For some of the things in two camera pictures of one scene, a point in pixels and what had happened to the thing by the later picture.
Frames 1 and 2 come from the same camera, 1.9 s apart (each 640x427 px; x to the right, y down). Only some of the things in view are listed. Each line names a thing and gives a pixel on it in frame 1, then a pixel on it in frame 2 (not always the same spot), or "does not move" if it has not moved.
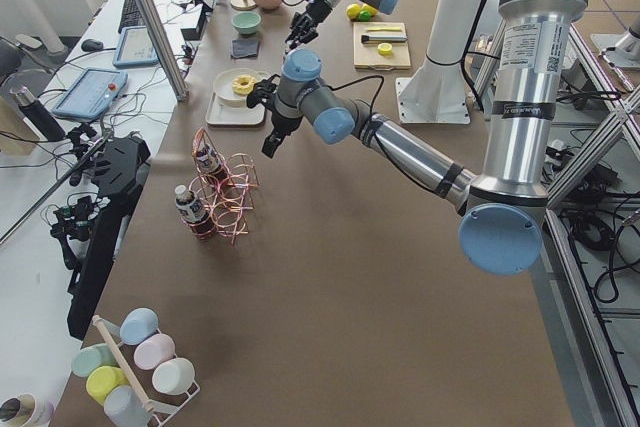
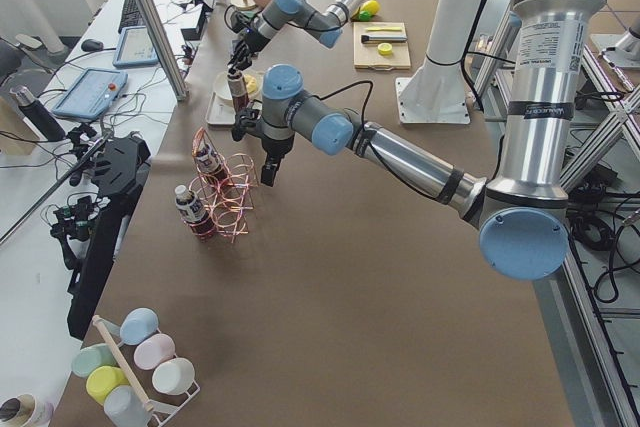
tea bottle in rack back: (208, 161) does not move
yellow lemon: (366, 7) does not move
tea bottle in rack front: (193, 212) does not move
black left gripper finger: (271, 143) → (268, 173)
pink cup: (154, 351) does not move
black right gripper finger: (305, 34) → (244, 62)
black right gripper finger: (302, 23) → (239, 49)
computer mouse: (92, 45) does not move
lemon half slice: (384, 49) does not move
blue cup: (137, 325) does not move
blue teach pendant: (92, 96) does not move
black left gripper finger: (279, 132) → (275, 166)
